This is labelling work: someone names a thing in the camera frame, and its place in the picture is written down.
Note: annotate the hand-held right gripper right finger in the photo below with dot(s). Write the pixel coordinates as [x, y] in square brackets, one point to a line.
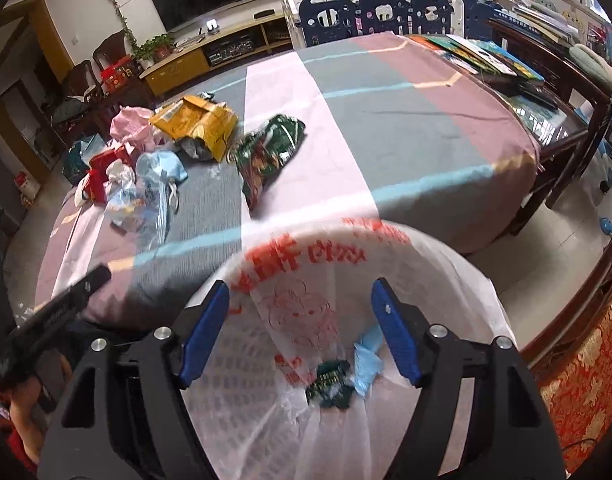
[395, 335]

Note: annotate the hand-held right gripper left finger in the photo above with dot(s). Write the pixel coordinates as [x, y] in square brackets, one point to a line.
[206, 330]

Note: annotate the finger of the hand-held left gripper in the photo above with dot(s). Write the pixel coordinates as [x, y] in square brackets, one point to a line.
[96, 277]

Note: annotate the blue face mask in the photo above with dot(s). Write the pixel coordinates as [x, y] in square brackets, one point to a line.
[366, 365]

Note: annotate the clear printed plastic bag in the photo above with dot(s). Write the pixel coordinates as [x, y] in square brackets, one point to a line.
[136, 210]

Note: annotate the small green wrapper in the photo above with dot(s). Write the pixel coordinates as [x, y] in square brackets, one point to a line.
[331, 385]

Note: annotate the white red-printed plastic bag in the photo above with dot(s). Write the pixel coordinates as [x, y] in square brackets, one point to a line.
[311, 285]

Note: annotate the red packet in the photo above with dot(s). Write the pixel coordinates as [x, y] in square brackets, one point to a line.
[101, 162]

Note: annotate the light blue bag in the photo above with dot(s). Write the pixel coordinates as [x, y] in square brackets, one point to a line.
[158, 167]

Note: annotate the pink plastic bag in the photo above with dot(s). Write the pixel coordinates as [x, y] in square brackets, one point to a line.
[131, 127]

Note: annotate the green snack packet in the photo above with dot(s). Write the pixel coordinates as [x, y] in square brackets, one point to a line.
[266, 155]

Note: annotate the yellow snack packet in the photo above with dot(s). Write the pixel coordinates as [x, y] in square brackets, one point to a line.
[196, 120]

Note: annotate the person's left hand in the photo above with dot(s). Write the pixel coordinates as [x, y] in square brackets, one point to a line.
[26, 410]

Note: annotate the red white bucket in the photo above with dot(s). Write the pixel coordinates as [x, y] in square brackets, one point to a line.
[25, 187]

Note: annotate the dark wooden chair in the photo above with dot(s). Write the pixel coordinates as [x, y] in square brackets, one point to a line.
[83, 82]
[111, 50]

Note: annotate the red gold patterned sofa cushion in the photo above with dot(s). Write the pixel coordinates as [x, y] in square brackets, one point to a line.
[585, 385]

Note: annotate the red gift box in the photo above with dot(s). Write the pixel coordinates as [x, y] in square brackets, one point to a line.
[118, 75]

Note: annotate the pink grey plaid tablecloth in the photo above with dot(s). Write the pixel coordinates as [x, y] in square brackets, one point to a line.
[385, 125]

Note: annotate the yellow wooden television cabinet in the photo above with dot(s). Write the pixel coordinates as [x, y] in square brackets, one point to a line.
[176, 67]

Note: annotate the green potted plant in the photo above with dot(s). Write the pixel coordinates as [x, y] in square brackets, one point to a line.
[158, 50]

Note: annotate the green ivy garland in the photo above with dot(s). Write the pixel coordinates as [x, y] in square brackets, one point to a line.
[117, 10]

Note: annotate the dark wooden side table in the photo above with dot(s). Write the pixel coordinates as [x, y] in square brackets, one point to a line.
[565, 125]

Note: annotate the small white desk gadget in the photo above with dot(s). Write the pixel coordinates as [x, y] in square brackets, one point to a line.
[212, 26]

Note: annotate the row of picture books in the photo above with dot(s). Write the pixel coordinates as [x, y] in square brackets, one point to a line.
[485, 57]

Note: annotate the flat black set-top box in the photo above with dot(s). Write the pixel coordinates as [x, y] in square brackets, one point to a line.
[264, 13]

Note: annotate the blue white playpen fence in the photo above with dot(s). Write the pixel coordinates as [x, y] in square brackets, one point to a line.
[383, 10]

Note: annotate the grey green cushion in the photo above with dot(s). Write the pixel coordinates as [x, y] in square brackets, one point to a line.
[595, 67]

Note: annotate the stack of books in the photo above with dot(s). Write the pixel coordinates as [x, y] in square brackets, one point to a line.
[540, 17]

